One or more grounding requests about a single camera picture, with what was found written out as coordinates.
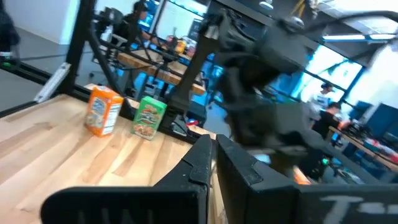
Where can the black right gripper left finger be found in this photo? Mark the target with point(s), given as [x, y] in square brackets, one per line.
[140, 205]

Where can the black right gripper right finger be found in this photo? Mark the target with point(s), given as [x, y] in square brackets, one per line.
[280, 205]

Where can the green Apple Jacks cereal box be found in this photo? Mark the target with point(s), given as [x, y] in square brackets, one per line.
[149, 118]

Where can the orange Mini Wheats cereal box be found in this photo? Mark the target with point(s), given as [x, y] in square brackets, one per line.
[102, 112]

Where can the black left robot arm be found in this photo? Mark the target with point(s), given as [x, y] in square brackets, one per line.
[255, 93]

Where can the person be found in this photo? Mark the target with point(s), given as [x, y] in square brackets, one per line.
[320, 99]
[136, 21]
[326, 121]

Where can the small red object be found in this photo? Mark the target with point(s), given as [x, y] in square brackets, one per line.
[192, 122]

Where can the wooden background table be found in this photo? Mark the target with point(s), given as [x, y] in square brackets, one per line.
[155, 73]
[373, 152]

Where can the white angle bracket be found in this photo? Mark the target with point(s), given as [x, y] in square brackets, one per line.
[53, 82]

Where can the black metal rig frame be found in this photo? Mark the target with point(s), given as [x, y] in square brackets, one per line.
[77, 46]

